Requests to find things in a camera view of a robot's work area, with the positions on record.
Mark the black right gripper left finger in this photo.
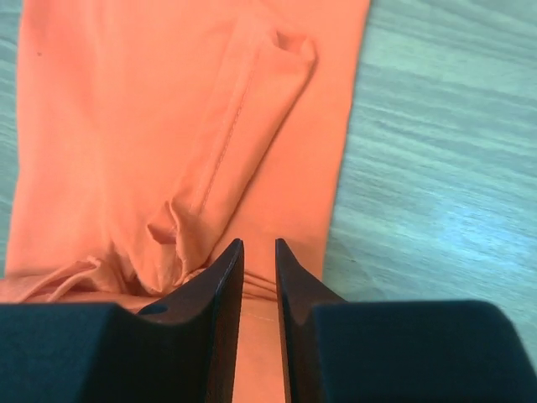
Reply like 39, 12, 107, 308
1, 239, 244, 402

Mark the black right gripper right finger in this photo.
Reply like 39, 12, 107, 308
275, 239, 536, 402

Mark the orange t shirt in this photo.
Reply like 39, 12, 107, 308
1, 1, 369, 402

